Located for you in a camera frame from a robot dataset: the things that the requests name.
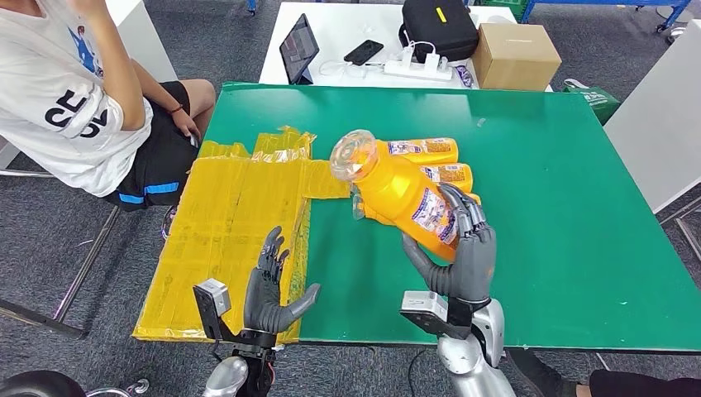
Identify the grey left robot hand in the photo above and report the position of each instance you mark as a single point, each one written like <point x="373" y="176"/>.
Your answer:
<point x="263" y="301"/>

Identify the white power strip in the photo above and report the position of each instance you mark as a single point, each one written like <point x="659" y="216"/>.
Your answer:
<point x="416" y="72"/>

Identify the silver caster wheel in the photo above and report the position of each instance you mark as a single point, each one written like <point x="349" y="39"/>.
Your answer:
<point x="137" y="387"/>

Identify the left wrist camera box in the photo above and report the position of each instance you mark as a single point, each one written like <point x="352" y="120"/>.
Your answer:
<point x="211" y="298"/>

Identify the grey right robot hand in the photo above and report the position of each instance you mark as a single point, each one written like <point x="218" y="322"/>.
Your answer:
<point x="474" y="263"/>

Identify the long white table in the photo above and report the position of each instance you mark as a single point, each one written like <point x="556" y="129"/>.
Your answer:
<point x="339" y="27"/>

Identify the purple snack wrapper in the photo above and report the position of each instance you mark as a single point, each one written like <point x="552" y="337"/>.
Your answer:
<point x="464" y="75"/>

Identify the yellow taped cardboard sheet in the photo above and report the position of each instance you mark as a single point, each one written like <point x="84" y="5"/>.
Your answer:
<point x="219" y="230"/>

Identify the black round object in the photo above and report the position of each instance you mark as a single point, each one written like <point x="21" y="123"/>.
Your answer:
<point x="38" y="386"/>

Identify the grey metal table frame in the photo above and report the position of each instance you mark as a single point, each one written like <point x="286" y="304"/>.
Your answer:
<point x="689" y="239"/>

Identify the person's left hand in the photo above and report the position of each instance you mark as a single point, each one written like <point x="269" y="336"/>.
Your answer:
<point x="187" y="126"/>

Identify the white charger plug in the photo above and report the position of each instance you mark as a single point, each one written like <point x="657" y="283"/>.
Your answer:
<point x="431" y="61"/>
<point x="408" y="56"/>

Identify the black smartphone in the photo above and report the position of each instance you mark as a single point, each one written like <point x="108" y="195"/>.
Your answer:
<point x="363" y="52"/>

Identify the green plastic crate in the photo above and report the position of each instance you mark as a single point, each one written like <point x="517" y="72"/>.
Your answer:
<point x="498" y="2"/>

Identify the black carrying case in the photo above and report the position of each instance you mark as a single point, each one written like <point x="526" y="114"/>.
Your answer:
<point x="438" y="33"/>

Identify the metal chair frame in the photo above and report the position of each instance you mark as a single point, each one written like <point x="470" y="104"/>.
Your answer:
<point x="84" y="268"/>

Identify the white side table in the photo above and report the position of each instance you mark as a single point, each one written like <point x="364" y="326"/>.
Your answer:
<point x="662" y="120"/>

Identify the black tablet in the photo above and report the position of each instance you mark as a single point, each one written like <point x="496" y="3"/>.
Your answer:
<point x="298" y="49"/>

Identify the person's right hand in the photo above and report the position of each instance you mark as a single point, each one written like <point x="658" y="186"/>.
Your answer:
<point x="87" y="6"/>

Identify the green shopping bag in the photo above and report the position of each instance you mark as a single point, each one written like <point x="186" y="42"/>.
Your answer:
<point x="594" y="101"/>

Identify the brown cardboard box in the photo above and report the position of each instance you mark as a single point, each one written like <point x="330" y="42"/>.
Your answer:
<point x="515" y="55"/>

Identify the white cabinet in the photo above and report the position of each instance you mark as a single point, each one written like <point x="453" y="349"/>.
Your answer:
<point x="148" y="44"/>

